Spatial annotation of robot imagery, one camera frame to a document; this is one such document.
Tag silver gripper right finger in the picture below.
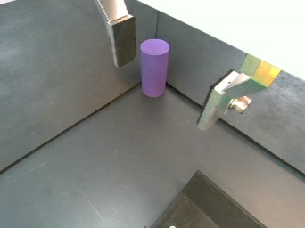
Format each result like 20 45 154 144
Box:
197 54 281 131

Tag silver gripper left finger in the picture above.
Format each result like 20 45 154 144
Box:
94 0 137 67

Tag purple foam cylinder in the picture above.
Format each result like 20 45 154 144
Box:
141 39 169 97

